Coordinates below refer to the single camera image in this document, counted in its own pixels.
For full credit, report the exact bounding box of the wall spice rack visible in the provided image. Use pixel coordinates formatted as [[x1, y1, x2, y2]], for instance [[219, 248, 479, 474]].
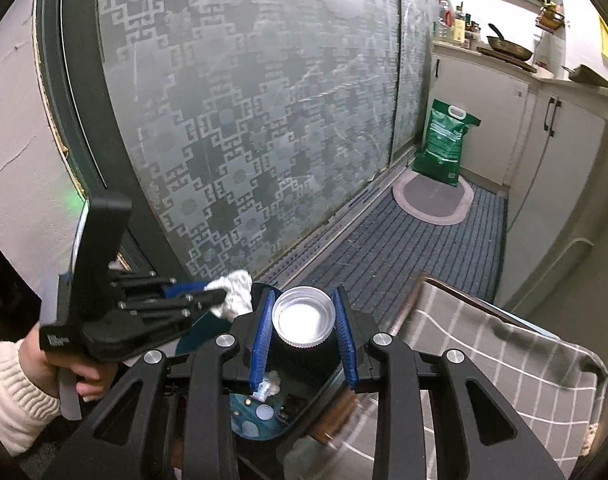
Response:
[[535, 0, 568, 32]]

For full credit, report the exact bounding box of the dark tray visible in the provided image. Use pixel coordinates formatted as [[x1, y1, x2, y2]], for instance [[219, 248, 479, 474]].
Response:
[[564, 64, 608, 99]]

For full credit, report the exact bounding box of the row of condiment bottles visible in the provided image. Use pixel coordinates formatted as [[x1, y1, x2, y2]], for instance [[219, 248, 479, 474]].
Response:
[[434, 0, 483, 50]]

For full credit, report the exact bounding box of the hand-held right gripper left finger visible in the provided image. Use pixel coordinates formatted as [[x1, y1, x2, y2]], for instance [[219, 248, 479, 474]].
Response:
[[41, 287, 277, 480]]

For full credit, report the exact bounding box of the white tissue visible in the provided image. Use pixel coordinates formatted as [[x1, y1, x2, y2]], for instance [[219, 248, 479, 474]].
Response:
[[205, 269, 255, 320]]

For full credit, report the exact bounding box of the green sack with handle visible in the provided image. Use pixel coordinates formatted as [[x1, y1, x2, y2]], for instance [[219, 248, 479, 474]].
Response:
[[412, 99, 483, 188]]

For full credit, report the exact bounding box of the black frying pan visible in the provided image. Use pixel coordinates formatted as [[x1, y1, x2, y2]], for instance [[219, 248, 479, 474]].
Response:
[[486, 23, 535, 60]]

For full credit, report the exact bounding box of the frosted patterned glass door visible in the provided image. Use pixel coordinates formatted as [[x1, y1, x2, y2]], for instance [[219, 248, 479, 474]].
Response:
[[36, 0, 403, 302], [389, 0, 443, 172]]

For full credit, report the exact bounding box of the jar with white lid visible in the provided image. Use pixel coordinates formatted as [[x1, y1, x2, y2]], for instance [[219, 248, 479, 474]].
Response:
[[269, 285, 343, 392]]

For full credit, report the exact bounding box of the person's left hand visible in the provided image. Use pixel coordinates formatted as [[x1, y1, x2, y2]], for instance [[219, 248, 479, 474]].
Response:
[[22, 322, 120, 404]]

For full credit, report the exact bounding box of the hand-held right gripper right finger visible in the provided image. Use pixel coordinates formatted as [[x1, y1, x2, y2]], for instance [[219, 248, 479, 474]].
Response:
[[334, 285, 568, 480]]

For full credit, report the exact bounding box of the oval grey floor mat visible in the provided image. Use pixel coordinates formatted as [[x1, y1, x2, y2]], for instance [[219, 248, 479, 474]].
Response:
[[392, 169, 475, 226]]

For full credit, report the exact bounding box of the small white tissue scrap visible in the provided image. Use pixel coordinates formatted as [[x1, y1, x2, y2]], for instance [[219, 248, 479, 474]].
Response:
[[254, 370, 281, 402]]

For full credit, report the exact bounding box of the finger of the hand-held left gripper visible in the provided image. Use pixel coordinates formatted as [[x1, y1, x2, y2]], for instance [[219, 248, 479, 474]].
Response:
[[114, 290, 229, 334], [106, 269, 213, 304]]

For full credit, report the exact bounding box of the white base cabinet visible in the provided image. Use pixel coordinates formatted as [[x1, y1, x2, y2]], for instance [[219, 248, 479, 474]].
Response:
[[494, 77, 608, 307], [429, 42, 536, 197]]

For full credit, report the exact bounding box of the blue ribbed carpet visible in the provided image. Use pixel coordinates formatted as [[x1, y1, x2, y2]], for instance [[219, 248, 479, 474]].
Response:
[[284, 175, 511, 332]]

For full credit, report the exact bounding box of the teal waste bin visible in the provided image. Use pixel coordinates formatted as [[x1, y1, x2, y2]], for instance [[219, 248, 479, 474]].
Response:
[[176, 282, 345, 442]]

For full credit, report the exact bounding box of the wooden cutting board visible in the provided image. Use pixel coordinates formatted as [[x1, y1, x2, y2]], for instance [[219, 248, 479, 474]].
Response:
[[476, 46, 539, 74]]

